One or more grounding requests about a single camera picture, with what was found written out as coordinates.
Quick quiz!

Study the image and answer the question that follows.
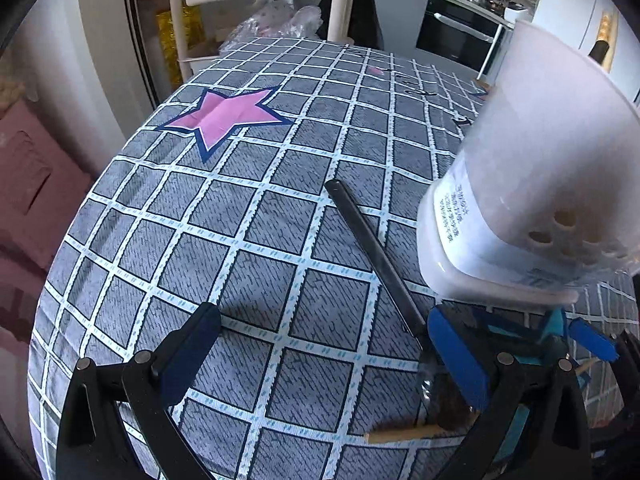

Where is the black built-in oven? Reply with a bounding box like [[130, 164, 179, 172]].
[[416, 0, 506, 76]]

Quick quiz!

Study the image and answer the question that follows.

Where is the wooden chopstick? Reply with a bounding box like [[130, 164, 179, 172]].
[[364, 425, 450, 444]]

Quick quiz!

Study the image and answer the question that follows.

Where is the white plastic bag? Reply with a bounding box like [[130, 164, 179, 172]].
[[219, 0, 323, 53]]

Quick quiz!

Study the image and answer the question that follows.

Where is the grey checkered tablecloth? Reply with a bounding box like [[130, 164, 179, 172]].
[[27, 34, 637, 480]]

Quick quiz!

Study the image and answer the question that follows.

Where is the white refrigerator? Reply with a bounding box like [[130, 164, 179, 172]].
[[533, 0, 639, 104]]

